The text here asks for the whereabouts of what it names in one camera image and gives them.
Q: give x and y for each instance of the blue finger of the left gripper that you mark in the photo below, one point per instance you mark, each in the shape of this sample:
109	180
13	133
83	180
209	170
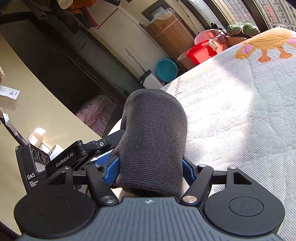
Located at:
103	161

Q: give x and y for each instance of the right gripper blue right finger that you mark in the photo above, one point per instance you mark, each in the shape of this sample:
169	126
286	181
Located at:
189	171

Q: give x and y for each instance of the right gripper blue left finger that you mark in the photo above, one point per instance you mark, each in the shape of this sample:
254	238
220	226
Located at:
112	172

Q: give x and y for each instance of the dark grey knit garment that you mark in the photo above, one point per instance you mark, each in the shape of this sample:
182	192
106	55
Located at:
151	149

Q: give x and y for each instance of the hanging clothes on rack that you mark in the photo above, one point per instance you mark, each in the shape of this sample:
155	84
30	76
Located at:
71	13

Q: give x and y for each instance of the pink bedding in cabinet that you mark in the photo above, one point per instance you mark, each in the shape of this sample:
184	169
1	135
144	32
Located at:
97	112

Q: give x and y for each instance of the colourful cartoon play mat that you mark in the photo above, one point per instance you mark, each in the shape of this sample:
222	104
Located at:
240	108

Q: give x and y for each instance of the white black trash bin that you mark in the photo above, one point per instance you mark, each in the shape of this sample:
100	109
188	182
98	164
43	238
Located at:
149	81

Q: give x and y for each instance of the teal plastic basin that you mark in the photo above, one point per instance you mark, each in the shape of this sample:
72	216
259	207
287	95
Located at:
166	70

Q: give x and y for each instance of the red plastic bucket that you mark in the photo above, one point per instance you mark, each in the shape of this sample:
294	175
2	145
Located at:
202	51

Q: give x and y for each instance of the brown cardboard box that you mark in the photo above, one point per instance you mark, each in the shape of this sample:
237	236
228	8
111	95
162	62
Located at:
170	34

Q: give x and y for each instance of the pink plastic basin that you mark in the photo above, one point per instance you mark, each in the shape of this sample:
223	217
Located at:
213	34

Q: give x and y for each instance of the left green knit slipper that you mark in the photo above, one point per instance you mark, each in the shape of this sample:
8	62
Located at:
233	29

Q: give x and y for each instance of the green knit slipper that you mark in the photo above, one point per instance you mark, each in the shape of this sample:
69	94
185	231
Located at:
233	29
250	30

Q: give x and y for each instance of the right green knit slipper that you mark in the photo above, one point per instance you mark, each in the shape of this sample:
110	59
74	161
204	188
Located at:
250	30

